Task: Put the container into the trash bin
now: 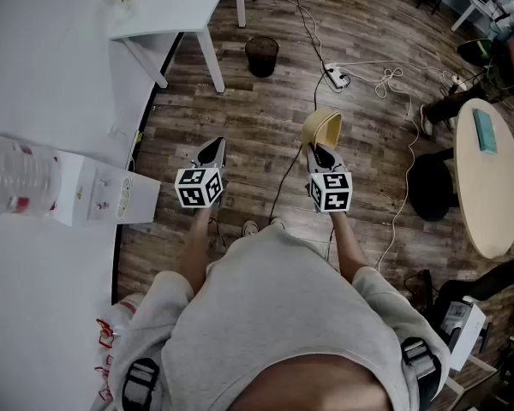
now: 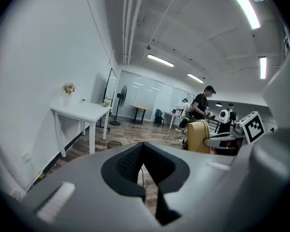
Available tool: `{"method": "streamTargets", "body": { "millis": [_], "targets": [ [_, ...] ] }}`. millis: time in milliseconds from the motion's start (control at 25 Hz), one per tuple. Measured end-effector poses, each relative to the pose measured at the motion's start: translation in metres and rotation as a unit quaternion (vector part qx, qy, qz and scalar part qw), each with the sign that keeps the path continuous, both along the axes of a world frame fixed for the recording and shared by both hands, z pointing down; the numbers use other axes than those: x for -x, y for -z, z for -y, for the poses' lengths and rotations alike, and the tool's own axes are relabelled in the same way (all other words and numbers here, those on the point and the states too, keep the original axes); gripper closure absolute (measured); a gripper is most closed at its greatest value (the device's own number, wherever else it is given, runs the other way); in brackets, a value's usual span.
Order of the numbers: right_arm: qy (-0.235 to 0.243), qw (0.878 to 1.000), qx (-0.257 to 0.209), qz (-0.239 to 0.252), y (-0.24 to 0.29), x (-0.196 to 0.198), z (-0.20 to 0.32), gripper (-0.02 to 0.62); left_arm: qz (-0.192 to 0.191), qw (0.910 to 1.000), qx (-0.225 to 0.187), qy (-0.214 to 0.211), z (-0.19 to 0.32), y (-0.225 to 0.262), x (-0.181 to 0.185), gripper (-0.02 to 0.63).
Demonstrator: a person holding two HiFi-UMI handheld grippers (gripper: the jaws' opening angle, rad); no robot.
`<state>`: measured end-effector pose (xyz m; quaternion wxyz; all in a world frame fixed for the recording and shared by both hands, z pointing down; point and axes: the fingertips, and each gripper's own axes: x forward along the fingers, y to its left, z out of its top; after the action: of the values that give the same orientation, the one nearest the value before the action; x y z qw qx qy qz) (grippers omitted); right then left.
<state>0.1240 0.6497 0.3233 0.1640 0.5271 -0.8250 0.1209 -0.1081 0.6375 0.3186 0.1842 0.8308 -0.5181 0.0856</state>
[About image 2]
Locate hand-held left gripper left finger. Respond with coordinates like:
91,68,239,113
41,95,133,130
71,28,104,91
101,142,146,200

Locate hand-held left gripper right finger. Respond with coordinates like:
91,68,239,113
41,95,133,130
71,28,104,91
142,141,190,227

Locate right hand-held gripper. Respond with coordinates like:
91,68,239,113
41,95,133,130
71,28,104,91
202,111,267,150

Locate black round waste bin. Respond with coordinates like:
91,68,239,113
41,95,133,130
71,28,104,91
107,140,123,150

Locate pale yellow plastic cup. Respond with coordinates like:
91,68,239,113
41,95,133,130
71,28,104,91
186,119,212,154

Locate white round device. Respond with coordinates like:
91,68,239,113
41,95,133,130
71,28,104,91
218,109,230,124

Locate black chair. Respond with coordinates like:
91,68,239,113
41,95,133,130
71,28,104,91
153,109,165,128

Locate small white table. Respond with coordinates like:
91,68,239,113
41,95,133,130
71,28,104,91
163,111,184,130

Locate ceiling strip light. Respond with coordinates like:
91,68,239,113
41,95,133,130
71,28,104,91
259,57,267,80
231,0,261,30
147,54,175,68
187,73,205,84

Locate round wooden table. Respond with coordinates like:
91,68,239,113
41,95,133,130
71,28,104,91
130,104,151,125

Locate long white table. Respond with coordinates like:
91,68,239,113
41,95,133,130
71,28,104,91
50,100,112,158

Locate black standing fan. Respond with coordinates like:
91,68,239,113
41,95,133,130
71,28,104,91
109,85,128,127

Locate black framed whiteboard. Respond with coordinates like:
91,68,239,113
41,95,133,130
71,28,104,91
99,68,118,132

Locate large pink flower bouquet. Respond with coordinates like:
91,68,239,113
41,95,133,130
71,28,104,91
62,83,76,106

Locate white ceiling pipes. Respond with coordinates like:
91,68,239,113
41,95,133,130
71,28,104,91
121,0,147,66

